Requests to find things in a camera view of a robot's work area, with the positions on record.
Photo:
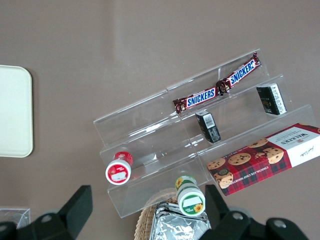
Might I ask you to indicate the cream plastic tray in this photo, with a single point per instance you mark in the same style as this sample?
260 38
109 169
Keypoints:
15 112

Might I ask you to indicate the light oval wicker basket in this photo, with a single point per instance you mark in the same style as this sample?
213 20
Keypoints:
145 220

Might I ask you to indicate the red Walkers cookie box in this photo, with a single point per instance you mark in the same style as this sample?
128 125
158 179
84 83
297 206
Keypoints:
260 160

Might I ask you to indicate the silver foil container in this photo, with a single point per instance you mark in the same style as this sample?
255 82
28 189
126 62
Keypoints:
175 225

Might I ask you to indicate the small black carton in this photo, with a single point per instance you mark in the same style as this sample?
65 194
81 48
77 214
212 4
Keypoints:
208 127
271 98

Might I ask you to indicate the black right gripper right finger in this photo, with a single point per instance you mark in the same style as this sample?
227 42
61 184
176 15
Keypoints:
225 220

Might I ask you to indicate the green lid yogurt cup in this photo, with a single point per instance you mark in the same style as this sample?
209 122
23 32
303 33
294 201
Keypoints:
191 202

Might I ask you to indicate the clear acrylic step shelf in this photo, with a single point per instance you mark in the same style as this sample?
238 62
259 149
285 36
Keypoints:
150 140
240 117

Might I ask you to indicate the clear acrylic bottle rack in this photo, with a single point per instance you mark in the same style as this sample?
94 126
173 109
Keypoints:
15 216

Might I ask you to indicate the red lid yogurt cup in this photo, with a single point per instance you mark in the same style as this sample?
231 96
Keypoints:
118 172

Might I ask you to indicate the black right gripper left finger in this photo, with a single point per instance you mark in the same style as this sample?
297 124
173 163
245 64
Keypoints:
72 217

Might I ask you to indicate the Snickers bar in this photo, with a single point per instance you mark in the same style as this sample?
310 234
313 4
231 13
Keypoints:
241 72
200 96

